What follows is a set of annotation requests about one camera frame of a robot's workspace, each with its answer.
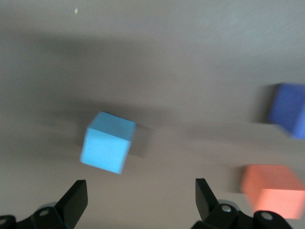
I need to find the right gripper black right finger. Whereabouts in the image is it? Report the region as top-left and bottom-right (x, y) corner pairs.
(192, 178), (290, 229)

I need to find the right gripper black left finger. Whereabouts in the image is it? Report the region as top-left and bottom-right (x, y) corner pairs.
(0, 179), (89, 229)

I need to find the light blue foam block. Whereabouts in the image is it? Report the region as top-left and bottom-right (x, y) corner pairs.
(80, 111), (137, 175)

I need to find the orange foam block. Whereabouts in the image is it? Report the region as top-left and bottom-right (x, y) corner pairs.
(240, 164), (305, 220)

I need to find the purple foam block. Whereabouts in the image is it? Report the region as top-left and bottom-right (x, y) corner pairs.
(266, 82), (305, 139)

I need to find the brown table cloth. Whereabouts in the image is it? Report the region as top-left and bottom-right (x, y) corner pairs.
(0, 0), (305, 229)

